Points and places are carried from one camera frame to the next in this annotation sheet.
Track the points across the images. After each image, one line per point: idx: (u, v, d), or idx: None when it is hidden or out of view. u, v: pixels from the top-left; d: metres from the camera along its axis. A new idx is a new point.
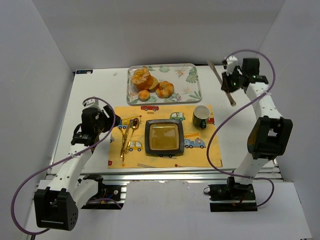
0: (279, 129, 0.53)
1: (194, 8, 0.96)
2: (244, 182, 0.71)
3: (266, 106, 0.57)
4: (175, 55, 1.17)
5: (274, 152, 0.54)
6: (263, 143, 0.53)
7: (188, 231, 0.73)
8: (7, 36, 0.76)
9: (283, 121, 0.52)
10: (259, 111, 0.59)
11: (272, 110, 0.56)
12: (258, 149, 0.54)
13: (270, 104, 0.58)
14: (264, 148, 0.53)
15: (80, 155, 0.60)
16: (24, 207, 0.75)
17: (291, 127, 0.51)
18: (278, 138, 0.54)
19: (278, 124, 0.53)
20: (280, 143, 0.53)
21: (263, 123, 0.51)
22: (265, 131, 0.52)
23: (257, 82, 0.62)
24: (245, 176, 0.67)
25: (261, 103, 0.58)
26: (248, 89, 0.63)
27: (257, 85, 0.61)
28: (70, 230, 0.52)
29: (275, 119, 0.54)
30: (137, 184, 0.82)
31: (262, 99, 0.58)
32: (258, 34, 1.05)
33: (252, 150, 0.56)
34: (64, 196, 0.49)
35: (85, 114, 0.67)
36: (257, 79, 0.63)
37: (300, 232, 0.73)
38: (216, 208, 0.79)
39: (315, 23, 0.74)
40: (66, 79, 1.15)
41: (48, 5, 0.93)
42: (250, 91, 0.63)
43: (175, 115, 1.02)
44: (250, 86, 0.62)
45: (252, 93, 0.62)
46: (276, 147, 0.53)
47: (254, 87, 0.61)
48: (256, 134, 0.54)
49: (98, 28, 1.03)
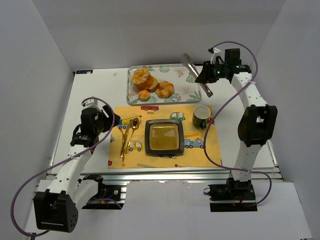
0: (266, 115, 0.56)
1: (194, 8, 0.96)
2: (243, 178, 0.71)
3: (252, 95, 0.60)
4: (175, 55, 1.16)
5: (264, 138, 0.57)
6: (253, 131, 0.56)
7: (188, 231, 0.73)
8: (7, 37, 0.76)
9: (268, 108, 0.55)
10: (245, 101, 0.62)
11: (257, 98, 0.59)
12: (249, 137, 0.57)
13: (255, 93, 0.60)
14: (254, 136, 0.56)
15: (79, 156, 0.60)
16: (24, 207, 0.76)
17: (276, 112, 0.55)
18: (265, 124, 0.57)
19: (264, 110, 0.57)
20: (269, 129, 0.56)
21: (251, 112, 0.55)
22: (253, 119, 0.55)
23: (240, 72, 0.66)
24: (242, 168, 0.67)
25: (246, 92, 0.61)
26: (233, 79, 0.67)
27: (241, 75, 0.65)
28: (70, 231, 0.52)
29: (261, 107, 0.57)
30: (137, 184, 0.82)
31: (247, 89, 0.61)
32: (258, 34, 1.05)
33: (244, 139, 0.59)
34: (64, 198, 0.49)
35: (84, 116, 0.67)
36: (241, 69, 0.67)
37: (300, 232, 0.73)
38: (216, 208, 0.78)
39: (315, 23, 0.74)
40: (66, 79, 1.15)
41: (48, 5, 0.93)
42: (236, 82, 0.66)
43: (175, 115, 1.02)
44: (235, 77, 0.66)
45: (238, 84, 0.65)
46: (265, 133, 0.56)
47: (239, 76, 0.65)
48: (245, 123, 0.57)
49: (98, 28, 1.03)
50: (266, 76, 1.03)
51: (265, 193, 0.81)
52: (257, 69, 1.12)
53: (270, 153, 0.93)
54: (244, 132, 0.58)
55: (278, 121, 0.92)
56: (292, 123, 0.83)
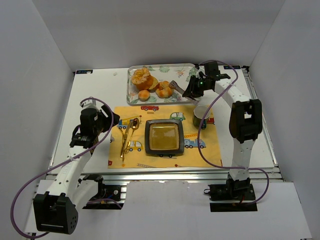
0: (252, 109, 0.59)
1: (194, 7, 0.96)
2: (242, 177, 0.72)
3: (236, 94, 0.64)
4: (175, 55, 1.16)
5: (256, 132, 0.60)
6: (244, 126, 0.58)
7: (188, 231, 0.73)
8: (7, 37, 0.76)
9: (253, 102, 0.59)
10: (230, 100, 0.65)
11: (240, 96, 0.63)
12: (242, 133, 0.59)
13: (238, 91, 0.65)
14: (246, 131, 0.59)
15: (79, 158, 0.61)
16: (24, 207, 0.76)
17: (260, 105, 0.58)
18: (254, 118, 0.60)
19: (249, 106, 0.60)
20: (257, 122, 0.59)
21: (237, 108, 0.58)
22: (241, 114, 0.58)
23: (221, 79, 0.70)
24: (239, 166, 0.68)
25: (230, 93, 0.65)
26: (216, 86, 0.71)
27: (222, 81, 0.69)
28: (70, 233, 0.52)
29: (246, 102, 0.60)
30: (137, 184, 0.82)
31: (230, 90, 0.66)
32: (258, 34, 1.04)
33: (236, 136, 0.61)
34: (63, 200, 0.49)
35: (83, 117, 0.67)
36: (221, 76, 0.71)
37: (300, 232, 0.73)
38: (216, 208, 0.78)
39: (315, 24, 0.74)
40: (66, 79, 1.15)
41: (48, 5, 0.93)
42: (218, 88, 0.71)
43: (175, 115, 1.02)
44: (217, 83, 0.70)
45: (220, 88, 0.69)
46: (255, 127, 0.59)
47: (221, 84, 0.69)
48: (234, 120, 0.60)
49: (98, 27, 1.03)
50: (266, 76, 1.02)
51: (264, 189, 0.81)
52: (257, 69, 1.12)
53: (270, 153, 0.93)
54: (236, 129, 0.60)
55: (278, 121, 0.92)
56: (292, 123, 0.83)
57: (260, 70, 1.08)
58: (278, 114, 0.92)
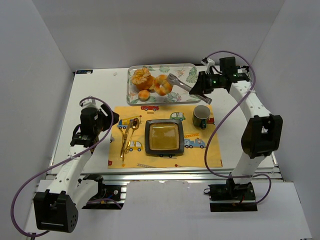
0: (271, 125, 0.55)
1: (194, 8, 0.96)
2: (244, 182, 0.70)
3: (254, 105, 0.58)
4: (175, 56, 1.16)
5: (270, 150, 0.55)
6: (258, 143, 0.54)
7: (188, 230, 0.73)
8: (7, 36, 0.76)
9: (274, 118, 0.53)
10: (247, 110, 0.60)
11: (259, 108, 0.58)
12: (256, 150, 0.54)
13: (257, 102, 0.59)
14: (261, 148, 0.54)
15: (79, 156, 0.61)
16: (24, 206, 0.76)
17: (281, 122, 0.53)
18: (271, 135, 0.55)
19: (268, 120, 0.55)
20: (274, 140, 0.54)
21: (255, 123, 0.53)
22: (258, 131, 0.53)
23: (238, 81, 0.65)
24: (244, 175, 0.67)
25: (248, 103, 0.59)
26: (231, 88, 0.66)
27: (239, 84, 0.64)
28: (70, 232, 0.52)
29: (264, 117, 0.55)
30: (137, 184, 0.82)
31: (248, 98, 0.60)
32: (258, 34, 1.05)
33: (248, 151, 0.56)
34: (64, 198, 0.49)
35: (83, 117, 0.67)
36: (238, 78, 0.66)
37: (300, 232, 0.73)
38: (216, 208, 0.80)
39: (314, 24, 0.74)
40: (66, 79, 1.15)
41: (48, 5, 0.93)
42: (235, 91, 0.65)
43: (175, 115, 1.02)
44: (233, 86, 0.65)
45: (237, 93, 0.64)
46: (272, 145, 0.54)
47: (238, 87, 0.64)
48: (250, 135, 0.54)
49: (98, 28, 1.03)
50: (266, 76, 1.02)
51: (264, 193, 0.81)
52: (256, 69, 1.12)
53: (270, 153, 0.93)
54: (249, 145, 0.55)
55: None
56: (292, 123, 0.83)
57: (260, 70, 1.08)
58: (278, 114, 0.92)
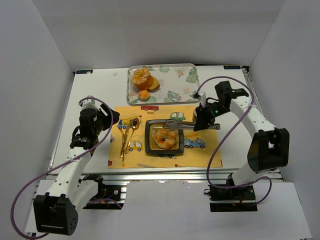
0: (277, 139, 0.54)
1: (194, 7, 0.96)
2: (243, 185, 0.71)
3: (257, 119, 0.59)
4: (176, 55, 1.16)
5: (279, 165, 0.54)
6: (266, 159, 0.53)
7: (188, 231, 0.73)
8: (6, 37, 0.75)
9: (280, 132, 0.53)
10: (250, 125, 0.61)
11: (263, 121, 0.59)
12: (264, 166, 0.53)
13: (259, 116, 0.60)
14: (269, 164, 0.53)
15: (79, 158, 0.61)
16: (24, 207, 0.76)
17: (287, 136, 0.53)
18: (279, 150, 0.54)
19: (273, 134, 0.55)
20: (283, 154, 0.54)
21: (260, 139, 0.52)
22: (264, 147, 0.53)
23: (238, 96, 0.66)
24: (246, 183, 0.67)
25: (250, 117, 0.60)
26: (232, 104, 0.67)
27: (239, 100, 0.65)
28: (70, 234, 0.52)
29: (270, 131, 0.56)
30: (137, 184, 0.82)
31: (250, 113, 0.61)
32: (258, 34, 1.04)
33: (255, 167, 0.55)
34: (64, 202, 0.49)
35: (83, 118, 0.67)
36: (237, 93, 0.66)
37: (299, 232, 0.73)
38: (216, 208, 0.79)
39: (315, 24, 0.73)
40: (66, 79, 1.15)
41: (47, 5, 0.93)
42: (235, 107, 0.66)
43: (175, 115, 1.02)
44: (234, 102, 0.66)
45: (237, 108, 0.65)
46: (280, 160, 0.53)
47: (238, 102, 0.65)
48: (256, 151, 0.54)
49: (98, 27, 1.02)
50: (267, 76, 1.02)
51: (265, 194, 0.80)
52: (257, 69, 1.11)
53: None
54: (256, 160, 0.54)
55: (277, 121, 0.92)
56: (292, 123, 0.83)
57: (261, 70, 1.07)
58: (278, 114, 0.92)
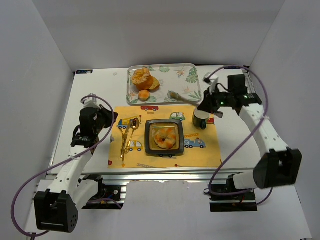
0: (287, 159, 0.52)
1: (194, 8, 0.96)
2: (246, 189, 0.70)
3: (269, 135, 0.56)
4: (176, 55, 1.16)
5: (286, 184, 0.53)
6: (274, 179, 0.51)
7: (188, 231, 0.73)
8: (7, 36, 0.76)
9: (293, 155, 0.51)
10: (260, 140, 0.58)
11: (275, 138, 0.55)
12: (271, 185, 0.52)
13: (272, 132, 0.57)
14: (276, 184, 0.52)
15: (80, 157, 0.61)
16: (24, 207, 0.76)
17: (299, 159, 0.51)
18: (288, 170, 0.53)
19: (284, 154, 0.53)
20: (291, 174, 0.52)
21: (272, 159, 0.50)
22: (275, 168, 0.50)
23: (250, 104, 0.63)
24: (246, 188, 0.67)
25: (261, 132, 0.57)
26: (242, 112, 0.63)
27: (252, 109, 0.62)
28: (70, 232, 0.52)
29: (281, 151, 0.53)
30: (137, 184, 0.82)
31: (262, 127, 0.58)
32: (258, 34, 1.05)
33: (261, 184, 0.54)
34: (64, 198, 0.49)
35: (83, 117, 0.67)
36: (250, 100, 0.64)
37: (299, 232, 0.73)
38: (216, 208, 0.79)
39: (314, 24, 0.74)
40: (66, 79, 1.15)
41: (48, 5, 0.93)
42: (246, 115, 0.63)
43: (175, 115, 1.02)
44: (245, 109, 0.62)
45: (248, 118, 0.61)
46: (288, 179, 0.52)
47: (249, 110, 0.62)
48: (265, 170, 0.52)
49: (98, 27, 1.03)
50: (266, 76, 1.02)
51: (265, 195, 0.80)
52: (256, 69, 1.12)
53: None
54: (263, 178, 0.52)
55: (277, 121, 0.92)
56: (292, 123, 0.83)
57: (260, 70, 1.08)
58: (278, 114, 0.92)
